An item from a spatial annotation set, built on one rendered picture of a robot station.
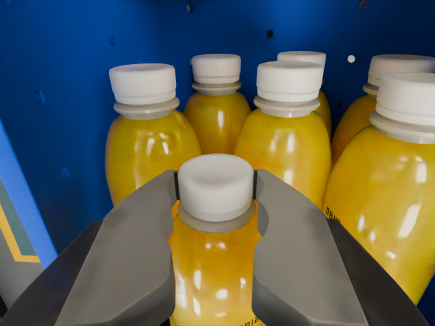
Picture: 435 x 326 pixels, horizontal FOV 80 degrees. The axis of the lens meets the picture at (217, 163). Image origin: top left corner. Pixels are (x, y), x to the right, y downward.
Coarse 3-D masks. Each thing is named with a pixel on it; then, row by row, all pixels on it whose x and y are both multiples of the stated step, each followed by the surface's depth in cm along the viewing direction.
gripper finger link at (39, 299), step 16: (96, 224) 9; (80, 240) 9; (64, 256) 8; (80, 256) 8; (48, 272) 7; (64, 272) 7; (32, 288) 7; (48, 288) 7; (64, 288) 7; (16, 304) 7; (32, 304) 7; (48, 304) 7; (0, 320) 6; (16, 320) 6; (32, 320) 6; (48, 320) 6
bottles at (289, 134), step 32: (160, 64) 17; (192, 64) 21; (224, 64) 19; (288, 64) 16; (320, 64) 21; (384, 64) 18; (416, 64) 17; (128, 96) 15; (160, 96) 15; (192, 96) 22; (224, 96) 21; (256, 96) 17; (288, 96) 15; (320, 96) 22; (128, 128) 15; (160, 128) 16; (192, 128) 18; (224, 128) 20; (256, 128) 16; (288, 128) 15; (320, 128) 16; (352, 128) 20; (128, 160) 15; (160, 160) 16; (256, 160) 16; (288, 160) 15; (320, 160) 16; (128, 192) 16; (320, 192) 17
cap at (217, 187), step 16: (192, 160) 14; (208, 160) 14; (224, 160) 14; (240, 160) 14; (192, 176) 13; (208, 176) 13; (224, 176) 13; (240, 176) 12; (192, 192) 12; (208, 192) 12; (224, 192) 12; (240, 192) 12; (192, 208) 12; (208, 208) 12; (224, 208) 12; (240, 208) 13
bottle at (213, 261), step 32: (192, 224) 13; (224, 224) 13; (256, 224) 14; (192, 256) 13; (224, 256) 13; (192, 288) 13; (224, 288) 13; (192, 320) 14; (224, 320) 13; (256, 320) 15
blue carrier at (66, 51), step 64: (0, 0) 10; (64, 0) 14; (128, 0) 18; (192, 0) 22; (256, 0) 23; (320, 0) 23; (384, 0) 21; (0, 64) 10; (64, 64) 15; (128, 64) 20; (256, 64) 26; (0, 128) 9; (64, 128) 15; (64, 192) 14
